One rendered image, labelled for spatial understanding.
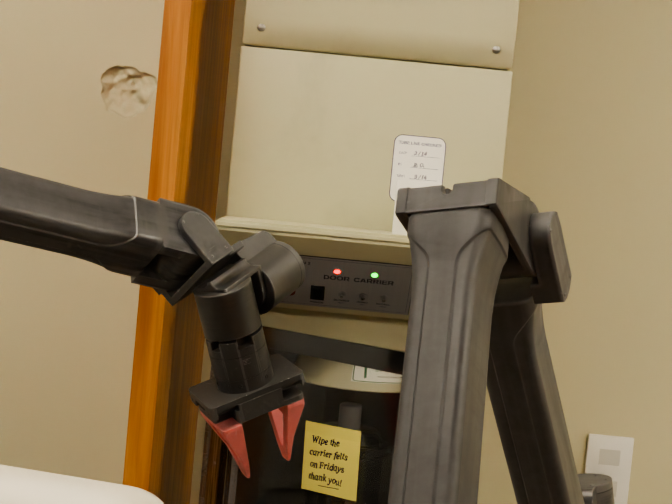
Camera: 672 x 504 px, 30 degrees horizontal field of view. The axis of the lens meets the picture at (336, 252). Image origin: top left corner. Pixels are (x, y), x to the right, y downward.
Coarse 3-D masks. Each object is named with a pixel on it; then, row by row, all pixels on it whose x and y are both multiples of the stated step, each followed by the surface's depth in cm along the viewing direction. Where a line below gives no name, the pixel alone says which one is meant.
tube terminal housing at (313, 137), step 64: (256, 64) 147; (320, 64) 147; (384, 64) 147; (256, 128) 147; (320, 128) 147; (384, 128) 147; (448, 128) 147; (256, 192) 148; (320, 192) 148; (384, 192) 147; (320, 320) 148; (384, 320) 148
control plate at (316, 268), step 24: (312, 264) 140; (336, 264) 139; (360, 264) 139; (384, 264) 139; (336, 288) 142; (360, 288) 142; (384, 288) 142; (408, 288) 141; (384, 312) 145; (408, 312) 145
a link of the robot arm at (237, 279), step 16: (224, 272) 120; (240, 272) 122; (256, 272) 122; (208, 288) 119; (224, 288) 118; (240, 288) 119; (256, 288) 123; (208, 304) 118; (224, 304) 118; (240, 304) 119; (256, 304) 121; (208, 320) 119; (224, 320) 119; (240, 320) 119; (256, 320) 121; (208, 336) 120; (224, 336) 119; (240, 336) 119
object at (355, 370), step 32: (288, 352) 141; (320, 352) 138; (352, 352) 135; (384, 352) 133; (320, 384) 138; (352, 384) 135; (384, 384) 133; (320, 416) 138; (352, 416) 135; (384, 416) 133; (224, 448) 146; (256, 448) 143; (384, 448) 133; (224, 480) 146; (256, 480) 143; (288, 480) 140; (384, 480) 133
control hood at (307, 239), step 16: (224, 224) 136; (240, 224) 136; (256, 224) 137; (272, 224) 136; (288, 224) 138; (304, 224) 143; (288, 240) 137; (304, 240) 137; (320, 240) 137; (336, 240) 136; (352, 240) 136; (368, 240) 136; (384, 240) 136; (400, 240) 136; (320, 256) 139; (336, 256) 138; (352, 256) 138; (368, 256) 138; (384, 256) 138; (400, 256) 138; (288, 304) 145
